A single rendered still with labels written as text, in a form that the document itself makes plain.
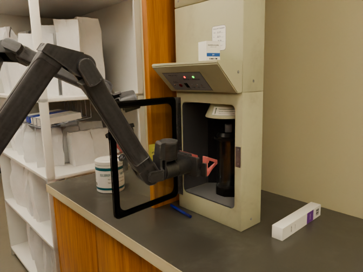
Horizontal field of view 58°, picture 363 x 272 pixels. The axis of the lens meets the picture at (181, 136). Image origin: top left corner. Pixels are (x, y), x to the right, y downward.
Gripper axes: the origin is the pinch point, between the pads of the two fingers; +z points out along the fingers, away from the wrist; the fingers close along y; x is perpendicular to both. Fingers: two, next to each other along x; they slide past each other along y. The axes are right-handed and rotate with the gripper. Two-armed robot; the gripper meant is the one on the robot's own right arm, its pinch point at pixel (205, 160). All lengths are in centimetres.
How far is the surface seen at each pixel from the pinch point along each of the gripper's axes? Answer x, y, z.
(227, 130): -9.4, -1.0, 10.9
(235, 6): -50, -12, 2
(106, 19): -70, 143, 44
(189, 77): -28.9, 1.5, -5.7
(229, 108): -18.3, -5.7, 6.2
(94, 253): 44, 42, -25
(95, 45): -50, 123, 24
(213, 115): -15.7, -1.0, 3.3
